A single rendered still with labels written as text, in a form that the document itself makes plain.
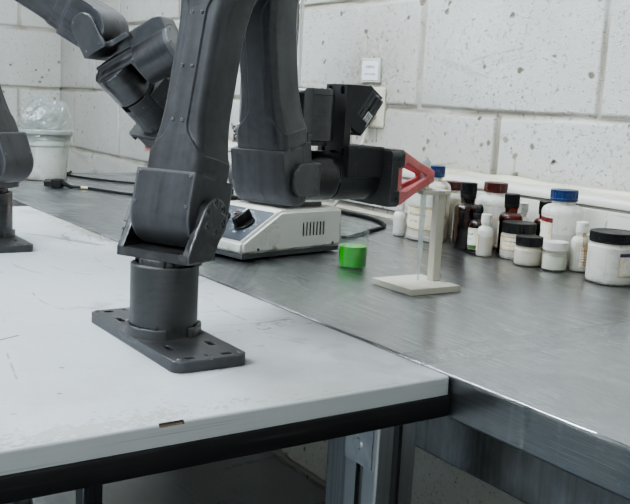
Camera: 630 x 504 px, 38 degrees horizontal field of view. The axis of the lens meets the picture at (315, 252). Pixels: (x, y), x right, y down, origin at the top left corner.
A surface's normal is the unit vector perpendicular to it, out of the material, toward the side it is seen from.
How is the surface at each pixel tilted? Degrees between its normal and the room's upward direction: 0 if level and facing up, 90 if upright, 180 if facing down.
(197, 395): 0
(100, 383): 0
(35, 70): 90
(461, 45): 90
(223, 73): 89
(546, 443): 91
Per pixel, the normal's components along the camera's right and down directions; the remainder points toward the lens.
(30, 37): 0.56, 0.16
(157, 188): -0.46, -0.11
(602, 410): 0.05, -0.99
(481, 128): -0.83, 0.04
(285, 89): 0.84, 0.09
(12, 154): 0.91, -0.25
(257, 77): -0.49, 0.29
